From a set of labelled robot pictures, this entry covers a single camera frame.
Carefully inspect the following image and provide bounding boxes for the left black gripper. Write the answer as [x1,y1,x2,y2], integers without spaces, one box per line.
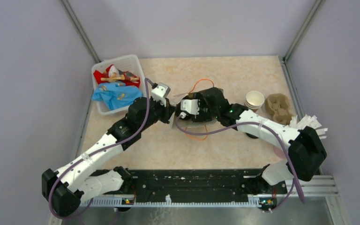
[139,96,177,131]

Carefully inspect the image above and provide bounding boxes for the paper takeout bag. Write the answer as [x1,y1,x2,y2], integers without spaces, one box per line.
[170,78,217,141]

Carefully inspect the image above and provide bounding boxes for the stack of paper cups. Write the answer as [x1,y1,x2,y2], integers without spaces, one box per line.
[244,90,265,112]

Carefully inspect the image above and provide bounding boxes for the black lid stack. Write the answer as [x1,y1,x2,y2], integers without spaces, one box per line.
[246,133,259,139]

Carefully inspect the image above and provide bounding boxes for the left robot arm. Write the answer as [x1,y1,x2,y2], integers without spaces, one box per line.
[42,97,176,218]

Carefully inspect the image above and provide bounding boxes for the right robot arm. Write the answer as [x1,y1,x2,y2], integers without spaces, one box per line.
[191,87,327,193]

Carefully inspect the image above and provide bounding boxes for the blue snack bag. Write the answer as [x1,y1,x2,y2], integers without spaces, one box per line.
[91,82,143,111]

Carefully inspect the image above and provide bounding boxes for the white plastic basket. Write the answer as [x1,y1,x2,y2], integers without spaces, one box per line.
[91,54,146,115]

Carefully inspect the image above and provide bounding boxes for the red snack bag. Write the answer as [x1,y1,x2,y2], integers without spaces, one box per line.
[92,64,141,88]

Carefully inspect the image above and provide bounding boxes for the cardboard cup carrier stack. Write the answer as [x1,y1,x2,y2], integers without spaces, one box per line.
[264,93,293,125]

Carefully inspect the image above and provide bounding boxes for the pink holder cup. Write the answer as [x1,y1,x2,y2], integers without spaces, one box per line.
[273,146,286,159]

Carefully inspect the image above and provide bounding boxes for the white wrapped straws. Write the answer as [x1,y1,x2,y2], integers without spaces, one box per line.
[288,115,328,140]

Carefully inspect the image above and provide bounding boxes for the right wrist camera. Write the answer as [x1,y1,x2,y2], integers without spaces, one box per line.
[180,99,200,119]

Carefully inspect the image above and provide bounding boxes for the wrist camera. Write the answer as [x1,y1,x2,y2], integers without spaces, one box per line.
[151,82,171,107]
[180,99,200,119]

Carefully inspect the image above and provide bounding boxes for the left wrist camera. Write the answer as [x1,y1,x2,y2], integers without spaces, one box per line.
[151,82,171,107]

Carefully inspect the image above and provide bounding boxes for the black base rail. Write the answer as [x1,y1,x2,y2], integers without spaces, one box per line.
[102,167,293,212]

